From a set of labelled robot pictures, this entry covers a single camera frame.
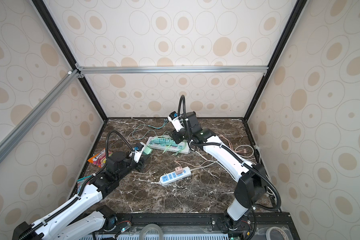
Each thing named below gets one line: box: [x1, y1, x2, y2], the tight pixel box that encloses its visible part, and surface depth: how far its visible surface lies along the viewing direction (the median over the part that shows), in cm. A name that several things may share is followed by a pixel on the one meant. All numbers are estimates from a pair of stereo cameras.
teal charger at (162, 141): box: [159, 138, 166, 145], surface depth 99 cm
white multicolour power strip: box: [146, 135, 190, 154], surface depth 101 cm
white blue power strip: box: [159, 166, 192, 185], surface depth 89 cm
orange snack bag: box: [87, 148, 113, 168], surface depth 96 cm
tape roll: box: [266, 226, 289, 240], surface depth 71 cm
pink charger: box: [175, 166, 183, 175], surface depth 87 cm
